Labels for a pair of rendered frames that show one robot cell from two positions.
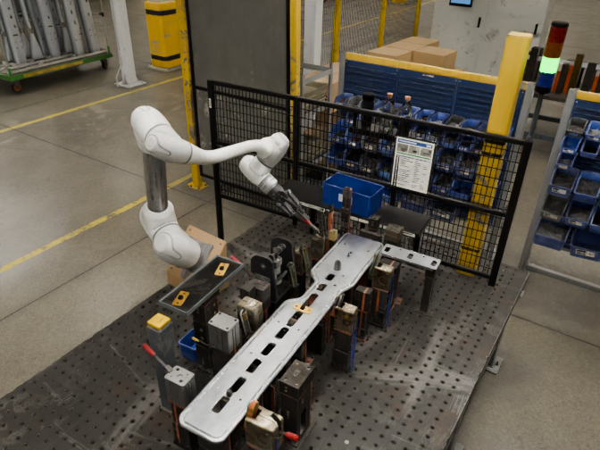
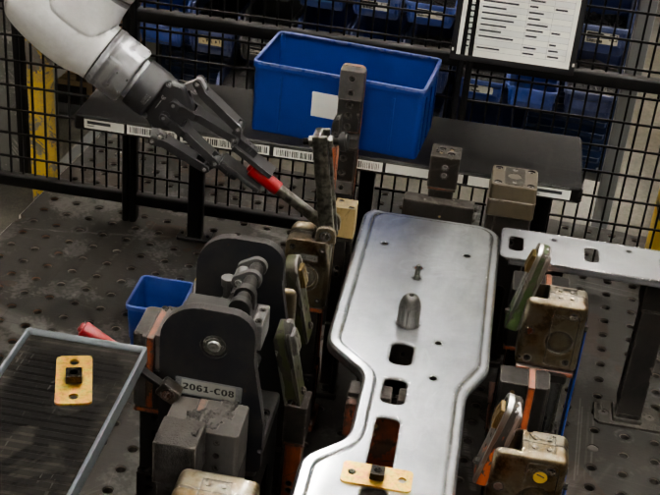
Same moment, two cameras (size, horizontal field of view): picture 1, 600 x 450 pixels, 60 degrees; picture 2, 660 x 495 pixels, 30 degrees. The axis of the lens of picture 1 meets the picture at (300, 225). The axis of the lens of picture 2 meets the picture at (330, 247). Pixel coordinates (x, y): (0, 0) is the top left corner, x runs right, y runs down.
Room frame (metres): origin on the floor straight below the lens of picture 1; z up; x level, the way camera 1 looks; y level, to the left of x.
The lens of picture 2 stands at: (0.71, 0.48, 1.95)
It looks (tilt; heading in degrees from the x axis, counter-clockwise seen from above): 30 degrees down; 338
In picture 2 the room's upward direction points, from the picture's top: 6 degrees clockwise
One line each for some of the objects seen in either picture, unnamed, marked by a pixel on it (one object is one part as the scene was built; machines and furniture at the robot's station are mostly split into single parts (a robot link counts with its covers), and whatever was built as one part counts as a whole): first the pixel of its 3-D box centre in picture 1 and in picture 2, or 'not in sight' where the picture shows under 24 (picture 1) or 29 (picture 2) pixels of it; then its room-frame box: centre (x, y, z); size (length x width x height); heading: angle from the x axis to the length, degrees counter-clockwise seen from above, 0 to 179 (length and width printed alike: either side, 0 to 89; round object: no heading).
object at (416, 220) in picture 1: (348, 206); (332, 133); (2.60, -0.27, 1.02); 0.90 x 0.22 x 0.03; 61
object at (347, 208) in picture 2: (331, 260); (336, 302); (2.25, -0.17, 0.88); 0.04 x 0.04 x 0.36; 61
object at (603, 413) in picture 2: (428, 288); (643, 347); (2.08, -0.65, 0.84); 0.11 x 0.06 x 0.29; 61
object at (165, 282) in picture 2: not in sight; (160, 315); (2.48, 0.07, 0.74); 0.11 x 0.10 x 0.09; 151
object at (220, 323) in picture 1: (226, 359); not in sight; (1.51, 0.28, 0.90); 0.13 x 0.10 x 0.41; 61
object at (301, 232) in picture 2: (318, 266); (302, 328); (2.20, -0.10, 0.88); 0.07 x 0.06 x 0.35; 61
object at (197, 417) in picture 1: (302, 312); (380, 492); (1.69, -0.02, 1.00); 1.38 x 0.22 x 0.02; 151
